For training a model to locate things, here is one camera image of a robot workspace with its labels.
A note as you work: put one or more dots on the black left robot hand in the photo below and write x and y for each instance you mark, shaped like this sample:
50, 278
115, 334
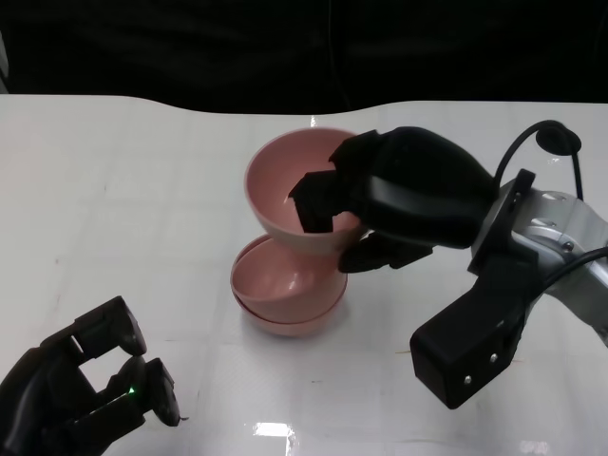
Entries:
43, 408

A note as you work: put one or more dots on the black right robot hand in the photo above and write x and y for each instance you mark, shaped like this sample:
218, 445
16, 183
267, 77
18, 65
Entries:
418, 190

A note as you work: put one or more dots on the pink plastic bowl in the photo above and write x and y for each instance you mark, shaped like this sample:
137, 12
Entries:
275, 180
290, 328
275, 280

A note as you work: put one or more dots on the black round table grommet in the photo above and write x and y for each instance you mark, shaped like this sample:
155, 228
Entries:
553, 142

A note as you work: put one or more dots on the black backdrop curtain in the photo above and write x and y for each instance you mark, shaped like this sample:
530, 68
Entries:
285, 47

